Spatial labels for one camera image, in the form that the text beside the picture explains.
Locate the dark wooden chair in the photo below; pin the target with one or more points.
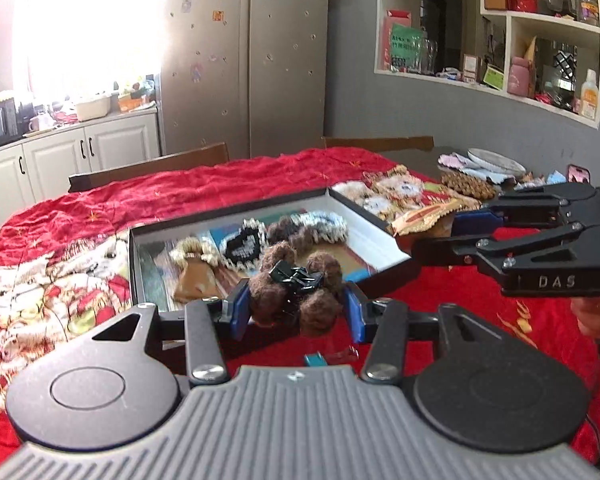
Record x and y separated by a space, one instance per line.
380 142
155 165

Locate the white plastic bottle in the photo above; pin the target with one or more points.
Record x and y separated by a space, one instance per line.
589 95

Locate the white mug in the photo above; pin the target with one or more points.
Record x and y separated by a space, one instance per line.
41 122

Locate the white plastic basin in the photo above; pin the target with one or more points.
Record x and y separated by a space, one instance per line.
93 108

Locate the black shallow cardboard box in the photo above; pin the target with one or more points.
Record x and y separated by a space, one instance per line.
380 252

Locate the red printed blanket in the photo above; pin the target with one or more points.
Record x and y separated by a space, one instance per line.
80 220

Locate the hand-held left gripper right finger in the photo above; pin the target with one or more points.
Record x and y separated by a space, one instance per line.
354 315

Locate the wooden bead mat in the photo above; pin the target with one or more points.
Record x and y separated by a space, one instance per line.
467 186

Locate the glass jar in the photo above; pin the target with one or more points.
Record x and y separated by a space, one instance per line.
588 10

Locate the red box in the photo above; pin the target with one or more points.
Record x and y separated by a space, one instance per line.
526 0

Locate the person's right hand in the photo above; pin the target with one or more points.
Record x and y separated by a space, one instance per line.
597 317

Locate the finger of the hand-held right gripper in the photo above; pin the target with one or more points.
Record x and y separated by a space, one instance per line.
475 222
455 252

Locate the grey lace-trimmed scrunchie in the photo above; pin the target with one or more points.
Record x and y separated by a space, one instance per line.
325 225

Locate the black lace-trimmed scrunchie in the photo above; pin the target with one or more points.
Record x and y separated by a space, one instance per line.
242 247

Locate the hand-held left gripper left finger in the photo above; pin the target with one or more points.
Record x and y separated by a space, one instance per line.
241 310

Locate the white kitchen cabinet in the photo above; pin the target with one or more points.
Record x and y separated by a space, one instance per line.
80 152

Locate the brown pompom claw clip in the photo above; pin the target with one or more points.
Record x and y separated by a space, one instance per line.
270 295

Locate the pink jar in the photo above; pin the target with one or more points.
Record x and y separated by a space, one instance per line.
518 77

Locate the red envelope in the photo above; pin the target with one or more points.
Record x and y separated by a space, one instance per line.
397 17

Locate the beige refrigerator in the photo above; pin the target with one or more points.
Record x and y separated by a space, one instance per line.
240 50

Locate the white plate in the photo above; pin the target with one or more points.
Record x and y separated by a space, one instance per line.
497 160

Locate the orange container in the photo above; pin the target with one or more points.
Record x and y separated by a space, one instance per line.
130 103

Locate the brown knitted hair accessory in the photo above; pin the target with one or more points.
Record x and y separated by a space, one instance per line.
282 230

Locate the pink cloth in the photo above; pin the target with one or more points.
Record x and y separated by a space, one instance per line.
452 160

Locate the white wall shelf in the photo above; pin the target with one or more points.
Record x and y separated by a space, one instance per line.
495 20

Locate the green sign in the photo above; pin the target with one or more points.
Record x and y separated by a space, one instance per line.
405 50

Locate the beige lace-trimmed scrunchie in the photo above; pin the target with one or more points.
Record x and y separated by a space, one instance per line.
195 250

